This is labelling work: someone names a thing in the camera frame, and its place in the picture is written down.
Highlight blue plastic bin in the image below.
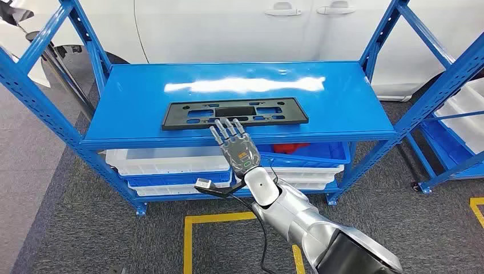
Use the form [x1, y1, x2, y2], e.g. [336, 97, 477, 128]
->
[257, 142, 351, 169]
[421, 120, 484, 179]
[120, 170, 233, 188]

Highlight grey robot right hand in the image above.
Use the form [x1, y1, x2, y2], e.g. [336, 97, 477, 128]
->
[209, 118, 263, 179]

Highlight black camera cable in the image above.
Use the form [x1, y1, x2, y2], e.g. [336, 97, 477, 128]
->
[231, 159, 279, 274]

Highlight white car door handle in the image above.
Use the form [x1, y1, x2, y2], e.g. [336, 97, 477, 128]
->
[317, 1, 356, 16]
[264, 2, 303, 17]

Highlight red cloth item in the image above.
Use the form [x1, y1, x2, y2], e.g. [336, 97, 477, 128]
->
[273, 143, 311, 155]

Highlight blue metal shelf rack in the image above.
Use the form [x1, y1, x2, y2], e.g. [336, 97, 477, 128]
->
[406, 110, 484, 195]
[0, 0, 484, 217]

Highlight white car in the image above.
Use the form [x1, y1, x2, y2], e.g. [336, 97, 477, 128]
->
[0, 0, 484, 102]

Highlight black car tyre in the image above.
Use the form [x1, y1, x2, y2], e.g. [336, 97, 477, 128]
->
[38, 45, 131, 118]

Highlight black plastic frame part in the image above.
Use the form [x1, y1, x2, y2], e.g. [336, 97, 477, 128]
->
[161, 97, 310, 132]

